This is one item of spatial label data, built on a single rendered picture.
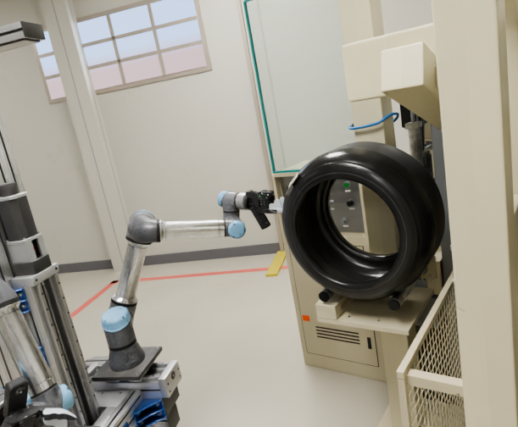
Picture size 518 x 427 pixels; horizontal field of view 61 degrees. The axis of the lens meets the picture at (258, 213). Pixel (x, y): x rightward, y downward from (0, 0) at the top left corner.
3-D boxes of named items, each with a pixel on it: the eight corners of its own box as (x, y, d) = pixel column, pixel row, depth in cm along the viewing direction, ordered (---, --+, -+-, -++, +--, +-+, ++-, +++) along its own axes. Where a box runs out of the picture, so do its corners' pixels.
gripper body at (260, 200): (265, 195, 183) (242, 192, 190) (267, 214, 186) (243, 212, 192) (275, 191, 189) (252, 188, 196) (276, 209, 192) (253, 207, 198)
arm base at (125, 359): (103, 372, 186) (96, 351, 183) (121, 352, 200) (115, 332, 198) (134, 371, 182) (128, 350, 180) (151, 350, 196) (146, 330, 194)
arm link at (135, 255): (102, 331, 192) (130, 212, 185) (106, 317, 207) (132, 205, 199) (130, 335, 195) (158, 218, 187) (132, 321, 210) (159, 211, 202)
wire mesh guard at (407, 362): (478, 392, 193) (468, 242, 177) (483, 394, 192) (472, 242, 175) (422, 590, 124) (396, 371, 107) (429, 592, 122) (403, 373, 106)
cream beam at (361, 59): (411, 86, 167) (407, 45, 164) (486, 74, 152) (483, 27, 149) (345, 103, 120) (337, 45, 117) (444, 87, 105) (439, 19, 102)
